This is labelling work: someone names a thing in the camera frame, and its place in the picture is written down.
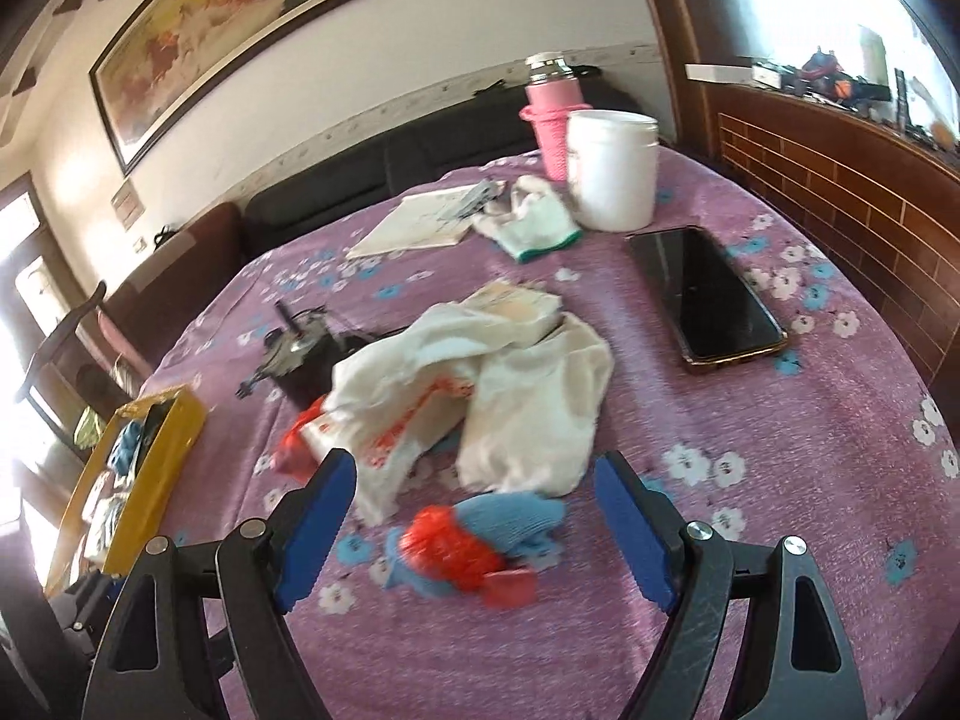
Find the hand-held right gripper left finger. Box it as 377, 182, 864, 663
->
82, 448, 357, 720

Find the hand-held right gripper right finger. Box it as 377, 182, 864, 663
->
595, 450, 867, 720

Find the large red plastic bag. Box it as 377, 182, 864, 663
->
272, 397, 332, 477

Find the white terry towel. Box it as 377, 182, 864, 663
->
457, 315, 616, 500

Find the yellow cardboard box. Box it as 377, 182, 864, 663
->
45, 386, 207, 593

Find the small white plastic bag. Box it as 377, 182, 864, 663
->
330, 304, 526, 436

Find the white tissue pack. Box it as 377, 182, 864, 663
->
465, 281, 563, 350

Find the purple floral tablecloth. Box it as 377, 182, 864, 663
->
139, 146, 960, 720

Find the black cup with metal tool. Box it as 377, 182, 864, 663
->
238, 300, 410, 410

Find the black smartphone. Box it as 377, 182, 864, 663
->
626, 226, 790, 376

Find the white glove green cuff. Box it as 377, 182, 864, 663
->
472, 175, 584, 265

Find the paper booklet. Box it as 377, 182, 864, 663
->
346, 184, 488, 260

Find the white plastic jar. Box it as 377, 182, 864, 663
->
566, 109, 661, 233

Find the glass panelled door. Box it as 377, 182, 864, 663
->
0, 172, 98, 481

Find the black leather sofa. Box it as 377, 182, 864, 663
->
244, 82, 657, 260

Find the small white printed packet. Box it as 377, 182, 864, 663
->
442, 180, 512, 222

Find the wooden panelled ledge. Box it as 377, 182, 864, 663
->
705, 79, 960, 391

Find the pink thermos bottle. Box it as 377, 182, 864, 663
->
520, 52, 586, 181

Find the flat white box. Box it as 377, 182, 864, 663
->
684, 62, 755, 83

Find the pile of tools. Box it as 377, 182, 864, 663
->
750, 49, 960, 147

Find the dark wooden pillar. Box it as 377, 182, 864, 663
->
626, 0, 722, 162

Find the framed painting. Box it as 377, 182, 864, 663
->
88, 0, 374, 177

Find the small wall plaque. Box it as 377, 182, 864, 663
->
111, 180, 145, 230

